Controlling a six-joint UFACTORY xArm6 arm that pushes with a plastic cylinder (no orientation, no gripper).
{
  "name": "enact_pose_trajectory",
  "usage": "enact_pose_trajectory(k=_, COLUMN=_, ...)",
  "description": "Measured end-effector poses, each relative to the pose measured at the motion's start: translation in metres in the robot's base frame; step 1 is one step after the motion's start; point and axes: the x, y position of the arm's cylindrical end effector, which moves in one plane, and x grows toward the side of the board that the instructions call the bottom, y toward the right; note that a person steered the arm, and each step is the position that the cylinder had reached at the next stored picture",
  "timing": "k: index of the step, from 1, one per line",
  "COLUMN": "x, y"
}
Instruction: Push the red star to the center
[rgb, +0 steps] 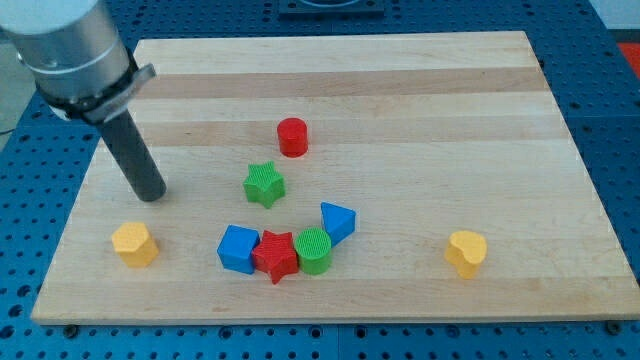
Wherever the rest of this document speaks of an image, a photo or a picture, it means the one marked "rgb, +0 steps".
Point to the wooden board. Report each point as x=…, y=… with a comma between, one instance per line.
x=422, y=135

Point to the red cylinder block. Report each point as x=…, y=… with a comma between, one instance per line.
x=293, y=137

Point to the yellow heart block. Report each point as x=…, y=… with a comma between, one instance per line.
x=466, y=251

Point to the red star block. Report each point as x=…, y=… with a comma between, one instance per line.
x=275, y=255

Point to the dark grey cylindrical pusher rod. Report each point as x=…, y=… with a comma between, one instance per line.
x=125, y=143

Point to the dark mounting plate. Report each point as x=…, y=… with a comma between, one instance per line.
x=301, y=8

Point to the blue triangle block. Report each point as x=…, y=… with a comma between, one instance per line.
x=339, y=222

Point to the blue cube block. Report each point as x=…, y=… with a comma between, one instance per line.
x=235, y=249

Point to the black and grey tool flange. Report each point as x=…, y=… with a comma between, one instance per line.
x=101, y=105

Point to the green star block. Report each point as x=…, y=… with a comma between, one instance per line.
x=264, y=184

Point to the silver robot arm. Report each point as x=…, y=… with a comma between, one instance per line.
x=84, y=71

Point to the yellow hexagon block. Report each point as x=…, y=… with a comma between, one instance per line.
x=134, y=244

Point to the green cylinder block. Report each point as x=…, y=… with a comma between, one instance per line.
x=313, y=247

